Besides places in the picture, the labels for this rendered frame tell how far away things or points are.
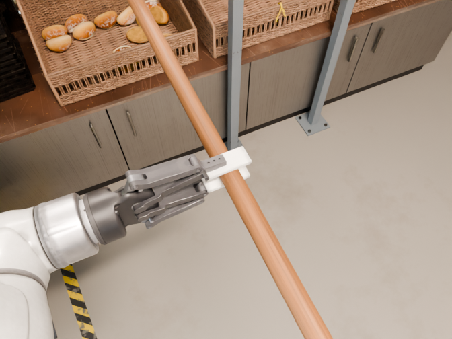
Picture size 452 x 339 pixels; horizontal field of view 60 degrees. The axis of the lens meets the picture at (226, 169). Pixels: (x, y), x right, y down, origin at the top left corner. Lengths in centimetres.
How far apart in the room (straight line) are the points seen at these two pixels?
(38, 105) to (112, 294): 81
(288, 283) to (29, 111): 126
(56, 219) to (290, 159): 160
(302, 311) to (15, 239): 35
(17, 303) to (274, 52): 141
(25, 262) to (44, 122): 105
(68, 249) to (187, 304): 121
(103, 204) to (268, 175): 148
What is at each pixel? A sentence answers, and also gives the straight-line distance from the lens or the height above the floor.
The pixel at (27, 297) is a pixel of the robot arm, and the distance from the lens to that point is 48.
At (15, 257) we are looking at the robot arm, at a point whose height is 122.
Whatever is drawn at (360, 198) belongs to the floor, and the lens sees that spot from 199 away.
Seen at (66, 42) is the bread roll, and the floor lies 63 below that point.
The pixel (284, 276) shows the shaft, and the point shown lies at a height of 117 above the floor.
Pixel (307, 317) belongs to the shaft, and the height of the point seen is 117.
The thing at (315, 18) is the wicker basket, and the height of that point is 61.
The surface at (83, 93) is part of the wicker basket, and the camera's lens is 153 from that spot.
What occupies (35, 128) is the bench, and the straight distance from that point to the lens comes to 154.
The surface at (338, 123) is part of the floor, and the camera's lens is 222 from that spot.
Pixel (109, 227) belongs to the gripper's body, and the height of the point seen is 118.
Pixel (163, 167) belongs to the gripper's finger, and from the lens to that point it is 52.
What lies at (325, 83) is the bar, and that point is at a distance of 194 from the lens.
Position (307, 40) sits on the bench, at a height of 57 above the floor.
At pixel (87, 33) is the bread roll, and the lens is 175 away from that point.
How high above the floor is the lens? 165
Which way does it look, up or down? 57 degrees down
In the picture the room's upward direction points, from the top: straight up
